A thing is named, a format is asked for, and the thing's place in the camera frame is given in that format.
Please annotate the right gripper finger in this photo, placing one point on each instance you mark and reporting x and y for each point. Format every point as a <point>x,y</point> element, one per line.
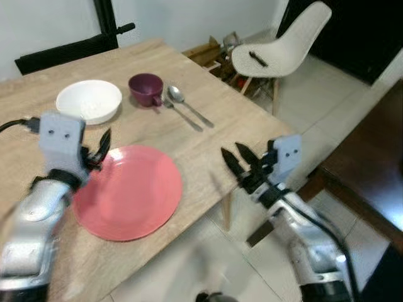
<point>236,167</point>
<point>250,160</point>

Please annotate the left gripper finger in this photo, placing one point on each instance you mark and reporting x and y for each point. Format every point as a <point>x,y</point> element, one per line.
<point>104,143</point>

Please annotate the pink round plate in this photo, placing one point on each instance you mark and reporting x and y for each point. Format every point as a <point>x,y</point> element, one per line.
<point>132,195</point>

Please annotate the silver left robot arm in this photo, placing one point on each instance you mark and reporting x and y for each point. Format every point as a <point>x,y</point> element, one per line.
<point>31,239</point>

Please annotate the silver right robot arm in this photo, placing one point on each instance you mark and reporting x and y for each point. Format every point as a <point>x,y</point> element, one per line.
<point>308,245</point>

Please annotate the light wooden table leg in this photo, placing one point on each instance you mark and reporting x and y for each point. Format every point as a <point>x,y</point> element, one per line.
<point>227,211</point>

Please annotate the white bowl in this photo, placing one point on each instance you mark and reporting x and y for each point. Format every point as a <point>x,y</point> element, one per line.
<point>88,99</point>

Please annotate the purple cup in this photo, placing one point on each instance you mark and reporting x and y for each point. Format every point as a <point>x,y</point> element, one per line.
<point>145,88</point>

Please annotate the dark brown wooden table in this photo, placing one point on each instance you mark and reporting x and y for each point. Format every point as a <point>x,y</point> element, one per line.
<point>371,163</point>

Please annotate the silver fork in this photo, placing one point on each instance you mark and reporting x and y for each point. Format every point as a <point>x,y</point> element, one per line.
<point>184,117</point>

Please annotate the silver spoon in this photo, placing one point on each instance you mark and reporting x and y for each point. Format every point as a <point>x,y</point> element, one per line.
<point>175,94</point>

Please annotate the small black object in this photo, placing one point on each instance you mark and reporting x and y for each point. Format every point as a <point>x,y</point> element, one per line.
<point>258,60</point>

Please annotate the white plastic chair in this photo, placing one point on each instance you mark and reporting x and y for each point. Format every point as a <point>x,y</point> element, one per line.
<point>283,53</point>

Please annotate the small wooden rack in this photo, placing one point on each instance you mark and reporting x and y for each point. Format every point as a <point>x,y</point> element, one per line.
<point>208,55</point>

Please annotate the black door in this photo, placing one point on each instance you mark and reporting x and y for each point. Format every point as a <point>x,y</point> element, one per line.
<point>359,31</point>

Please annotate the black robot right foot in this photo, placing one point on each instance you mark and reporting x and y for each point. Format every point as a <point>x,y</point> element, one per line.
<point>217,297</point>

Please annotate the black furniture piece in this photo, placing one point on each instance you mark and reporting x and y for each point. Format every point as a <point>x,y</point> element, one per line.
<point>385,280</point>

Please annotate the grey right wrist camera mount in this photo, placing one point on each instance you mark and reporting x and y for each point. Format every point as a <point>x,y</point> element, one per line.
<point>286,156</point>

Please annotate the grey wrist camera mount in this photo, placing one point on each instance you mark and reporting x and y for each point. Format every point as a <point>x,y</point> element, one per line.
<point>286,156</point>
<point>60,141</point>

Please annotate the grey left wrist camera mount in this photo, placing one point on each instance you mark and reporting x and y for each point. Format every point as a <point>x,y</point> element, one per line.
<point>60,141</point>

